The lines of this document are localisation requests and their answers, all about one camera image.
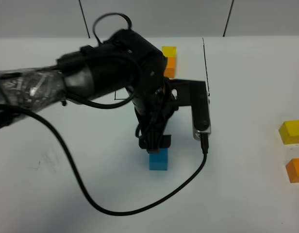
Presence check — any black camera cable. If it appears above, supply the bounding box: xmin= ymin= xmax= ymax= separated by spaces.
xmin=0 ymin=104 xmax=210 ymax=216

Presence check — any template orange cube block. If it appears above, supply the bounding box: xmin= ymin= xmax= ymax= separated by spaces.
xmin=164 ymin=57 xmax=176 ymax=79

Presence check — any template yellow cube block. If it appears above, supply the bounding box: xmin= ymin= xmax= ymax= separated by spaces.
xmin=162 ymin=46 xmax=177 ymax=57

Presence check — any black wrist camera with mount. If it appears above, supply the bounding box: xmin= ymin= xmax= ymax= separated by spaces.
xmin=169 ymin=80 xmax=211 ymax=141

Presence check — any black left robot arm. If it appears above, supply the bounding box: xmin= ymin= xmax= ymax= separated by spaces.
xmin=0 ymin=29 xmax=176 ymax=153

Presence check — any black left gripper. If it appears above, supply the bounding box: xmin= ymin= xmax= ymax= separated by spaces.
xmin=133 ymin=78 xmax=178 ymax=154

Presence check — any blue cube block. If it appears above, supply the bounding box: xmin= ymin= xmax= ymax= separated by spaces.
xmin=149 ymin=148 xmax=168 ymax=170

